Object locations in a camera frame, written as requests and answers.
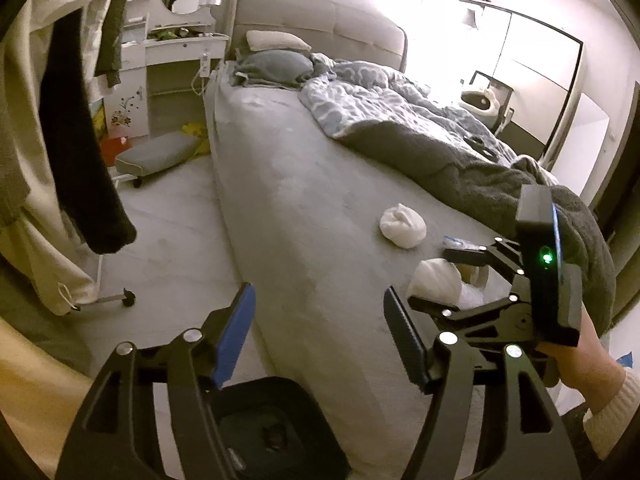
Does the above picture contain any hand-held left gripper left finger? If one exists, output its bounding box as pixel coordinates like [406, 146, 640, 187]
[55, 282, 258, 480]

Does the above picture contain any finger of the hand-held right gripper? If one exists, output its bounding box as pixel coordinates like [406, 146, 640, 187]
[442, 236, 527, 281]
[407, 282, 541, 356]

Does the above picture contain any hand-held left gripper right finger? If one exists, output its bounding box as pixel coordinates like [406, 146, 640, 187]
[383, 286, 583, 480]

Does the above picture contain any clear plastic wrapper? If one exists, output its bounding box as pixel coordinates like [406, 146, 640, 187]
[457, 282, 488, 311]

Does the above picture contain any cardboard tape ring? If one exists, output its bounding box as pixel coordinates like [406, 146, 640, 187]
[462, 262, 490, 287]

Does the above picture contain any blue and white wrapper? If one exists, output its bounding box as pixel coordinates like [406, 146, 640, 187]
[442, 235, 481, 253]

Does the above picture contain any person's right forearm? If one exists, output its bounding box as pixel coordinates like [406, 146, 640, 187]
[582, 365, 640, 461]

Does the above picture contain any person's right hand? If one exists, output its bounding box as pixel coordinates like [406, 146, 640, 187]
[537, 317, 626, 413]

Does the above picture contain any grey fleece blanket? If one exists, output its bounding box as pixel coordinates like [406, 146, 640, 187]
[340, 120, 618, 336]

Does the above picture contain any white clothes rack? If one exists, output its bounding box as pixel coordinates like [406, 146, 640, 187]
[75, 255, 138, 311]

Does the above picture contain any grey bed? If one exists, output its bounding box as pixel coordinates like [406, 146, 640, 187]
[202, 57, 616, 480]

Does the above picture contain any grey cushioned stool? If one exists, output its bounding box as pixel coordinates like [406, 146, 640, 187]
[114, 132, 203, 188]

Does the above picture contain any white sliding-door wardrobe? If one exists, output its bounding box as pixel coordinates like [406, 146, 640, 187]
[457, 0, 586, 171]

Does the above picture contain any yellow cloth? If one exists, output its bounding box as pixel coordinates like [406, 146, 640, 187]
[180, 122, 211, 158]

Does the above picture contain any olive garment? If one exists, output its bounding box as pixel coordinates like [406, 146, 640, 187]
[0, 255, 96, 376]

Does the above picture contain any yellow garment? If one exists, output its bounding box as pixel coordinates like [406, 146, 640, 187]
[0, 305, 108, 478]

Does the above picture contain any blue patterned duvet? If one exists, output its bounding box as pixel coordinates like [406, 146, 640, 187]
[299, 55, 501, 146]

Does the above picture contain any red bag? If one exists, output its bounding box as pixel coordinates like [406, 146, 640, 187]
[100, 135, 132, 166]

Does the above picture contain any black hanging garment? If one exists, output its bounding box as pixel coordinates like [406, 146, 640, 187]
[40, 10, 138, 256]

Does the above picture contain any yellow flower painting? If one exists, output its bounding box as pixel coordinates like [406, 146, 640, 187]
[89, 97, 108, 141]

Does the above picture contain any grey-blue pillow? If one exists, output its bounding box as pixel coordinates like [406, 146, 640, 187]
[235, 50, 316, 86]

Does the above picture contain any white dressing table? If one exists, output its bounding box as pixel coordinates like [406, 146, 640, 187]
[120, 0, 231, 141]

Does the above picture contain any beige padded headboard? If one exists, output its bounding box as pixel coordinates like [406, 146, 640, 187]
[225, 0, 408, 73]

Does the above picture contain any white pillow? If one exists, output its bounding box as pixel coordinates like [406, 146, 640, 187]
[245, 30, 313, 53]

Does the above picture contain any cream hanging garment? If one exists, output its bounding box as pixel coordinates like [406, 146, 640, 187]
[0, 0, 121, 316]

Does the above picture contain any green hanging garment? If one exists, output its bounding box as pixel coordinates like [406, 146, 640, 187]
[95, 0, 138, 88]

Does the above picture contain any white corded controller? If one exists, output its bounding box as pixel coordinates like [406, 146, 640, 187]
[190, 47, 213, 96]

